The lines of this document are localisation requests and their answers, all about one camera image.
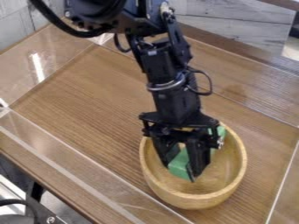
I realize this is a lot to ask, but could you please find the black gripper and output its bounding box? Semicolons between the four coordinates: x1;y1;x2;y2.
139;73;224;182

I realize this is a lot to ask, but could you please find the green rectangular block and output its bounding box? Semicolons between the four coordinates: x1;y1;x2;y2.
167;125;227;181

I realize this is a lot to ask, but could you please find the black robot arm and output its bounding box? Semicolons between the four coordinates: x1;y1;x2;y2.
30;0;226;181

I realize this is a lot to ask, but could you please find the brown wooden bowl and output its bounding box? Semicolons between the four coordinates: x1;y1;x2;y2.
139;124;248;210

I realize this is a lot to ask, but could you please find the clear acrylic front wall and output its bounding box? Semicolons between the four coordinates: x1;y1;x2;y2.
0;108;192;224

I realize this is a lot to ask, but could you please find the black table leg bracket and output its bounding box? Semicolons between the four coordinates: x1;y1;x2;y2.
26;181;68;224

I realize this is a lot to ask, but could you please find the black cable under table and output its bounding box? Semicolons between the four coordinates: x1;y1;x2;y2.
0;198;44;224

